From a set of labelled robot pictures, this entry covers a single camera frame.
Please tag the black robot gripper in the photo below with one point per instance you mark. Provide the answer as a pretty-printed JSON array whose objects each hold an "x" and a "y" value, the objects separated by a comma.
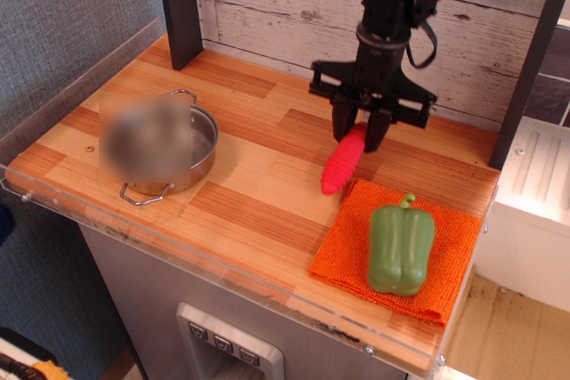
[{"x": 374, "y": 82}]

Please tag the red handled metal fork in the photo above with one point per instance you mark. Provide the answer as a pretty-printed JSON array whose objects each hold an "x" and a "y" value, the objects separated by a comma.
[{"x": 342, "y": 163}]

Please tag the stainless steel pot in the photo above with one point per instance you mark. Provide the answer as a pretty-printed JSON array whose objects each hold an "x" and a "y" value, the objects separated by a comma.
[{"x": 164, "y": 146}]

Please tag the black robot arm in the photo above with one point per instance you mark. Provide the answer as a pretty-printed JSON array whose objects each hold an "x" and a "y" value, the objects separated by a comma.
[{"x": 394, "y": 20}]

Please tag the orange knitted cloth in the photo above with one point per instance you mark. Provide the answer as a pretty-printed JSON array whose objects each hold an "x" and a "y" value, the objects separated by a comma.
[{"x": 343, "y": 257}]

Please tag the green toy bell pepper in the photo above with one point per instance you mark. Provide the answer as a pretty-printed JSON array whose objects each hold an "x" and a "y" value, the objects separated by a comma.
[{"x": 400, "y": 242}]

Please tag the white toy sink unit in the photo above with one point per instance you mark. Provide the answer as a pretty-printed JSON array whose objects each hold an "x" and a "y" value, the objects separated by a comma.
[{"x": 525, "y": 242}]

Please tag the grey toy fridge cabinet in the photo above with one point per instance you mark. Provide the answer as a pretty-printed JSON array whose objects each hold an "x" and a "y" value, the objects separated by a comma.
[{"x": 147, "y": 288}]

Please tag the silver dispenser panel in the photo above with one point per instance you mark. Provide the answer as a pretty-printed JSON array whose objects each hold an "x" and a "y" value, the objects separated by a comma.
[{"x": 218, "y": 350}]

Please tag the clear acrylic edge guard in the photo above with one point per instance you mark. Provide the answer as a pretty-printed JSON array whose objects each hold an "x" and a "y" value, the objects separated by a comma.
[{"x": 256, "y": 243}]

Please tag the orange object bottom left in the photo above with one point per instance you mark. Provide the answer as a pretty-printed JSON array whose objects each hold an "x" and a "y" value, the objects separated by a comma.
[{"x": 45, "y": 370}]

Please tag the dark right shelf post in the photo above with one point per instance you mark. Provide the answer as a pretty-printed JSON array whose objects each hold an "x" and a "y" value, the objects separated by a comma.
[{"x": 537, "y": 49}]

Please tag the dark shelf post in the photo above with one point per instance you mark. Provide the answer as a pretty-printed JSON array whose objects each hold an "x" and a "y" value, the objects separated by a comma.
[
  {"x": 183, "y": 30},
  {"x": 537, "y": 49}
]

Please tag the dark left shelf post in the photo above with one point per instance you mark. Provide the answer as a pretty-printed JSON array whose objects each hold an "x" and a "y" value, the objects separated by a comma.
[{"x": 183, "y": 30}]

